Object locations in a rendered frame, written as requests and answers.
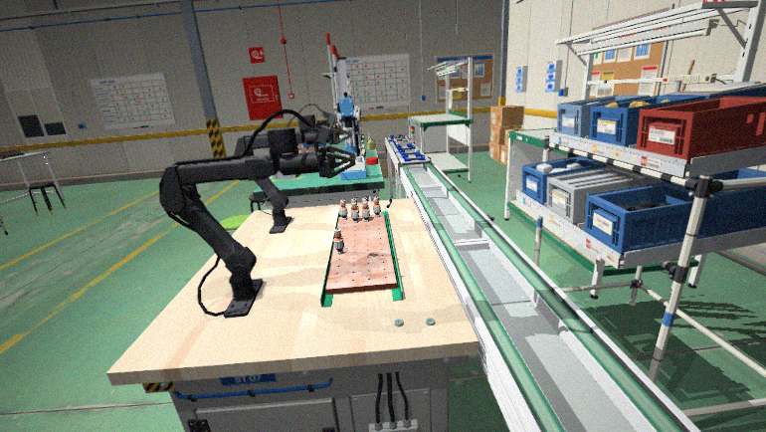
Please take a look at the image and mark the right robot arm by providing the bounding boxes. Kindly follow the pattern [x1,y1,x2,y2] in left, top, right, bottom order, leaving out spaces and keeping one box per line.
[159,128,301,319]

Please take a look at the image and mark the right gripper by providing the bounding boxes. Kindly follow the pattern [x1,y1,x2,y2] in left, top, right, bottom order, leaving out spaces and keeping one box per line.
[297,125,356,178]

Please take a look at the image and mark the pink perforated board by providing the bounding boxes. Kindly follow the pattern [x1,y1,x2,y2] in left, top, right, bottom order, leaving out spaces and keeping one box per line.
[325,213,397,295]

